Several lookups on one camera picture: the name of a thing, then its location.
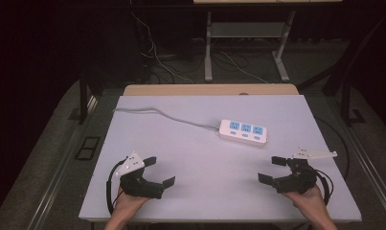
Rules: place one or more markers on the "wooden table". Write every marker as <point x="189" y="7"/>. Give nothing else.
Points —
<point x="209" y="89"/>

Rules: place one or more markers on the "grey metal desk frame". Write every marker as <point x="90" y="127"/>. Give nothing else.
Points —
<point x="245" y="29"/>

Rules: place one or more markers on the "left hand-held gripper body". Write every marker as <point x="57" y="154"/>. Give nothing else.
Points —
<point x="139" y="187"/>

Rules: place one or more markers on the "aluminium floor rail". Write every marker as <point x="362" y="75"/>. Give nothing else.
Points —
<point x="369" y="169"/>
<point x="58" y="166"/>

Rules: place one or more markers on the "person's right hand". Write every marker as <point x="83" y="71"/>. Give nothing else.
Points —
<point x="310" y="202"/>

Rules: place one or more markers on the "white and blue power strip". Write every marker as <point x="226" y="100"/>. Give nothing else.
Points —
<point x="243" y="132"/>

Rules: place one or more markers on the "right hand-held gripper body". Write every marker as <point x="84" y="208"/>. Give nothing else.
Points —
<point x="297" y="182"/>

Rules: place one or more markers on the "black floor socket plate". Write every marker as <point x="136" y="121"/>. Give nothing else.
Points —
<point x="87" y="148"/>

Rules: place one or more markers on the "person's left hand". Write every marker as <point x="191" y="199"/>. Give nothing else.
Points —
<point x="126" y="202"/>

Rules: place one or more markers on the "black metal stand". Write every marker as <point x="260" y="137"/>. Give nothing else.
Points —
<point x="347" y="80"/>

